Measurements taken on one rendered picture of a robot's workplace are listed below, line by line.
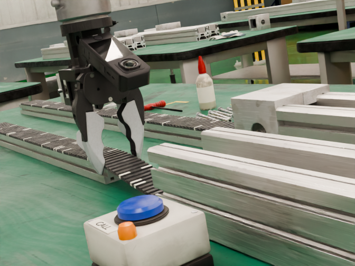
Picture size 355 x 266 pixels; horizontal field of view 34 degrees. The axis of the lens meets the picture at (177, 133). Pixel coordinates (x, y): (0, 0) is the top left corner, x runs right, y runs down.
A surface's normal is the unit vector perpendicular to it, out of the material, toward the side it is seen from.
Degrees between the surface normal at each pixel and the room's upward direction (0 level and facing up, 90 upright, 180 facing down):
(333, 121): 90
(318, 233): 90
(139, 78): 118
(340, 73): 90
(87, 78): 90
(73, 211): 0
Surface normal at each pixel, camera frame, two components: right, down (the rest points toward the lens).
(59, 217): -0.17, -0.96
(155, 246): 0.54, 0.09
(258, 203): -0.83, 0.25
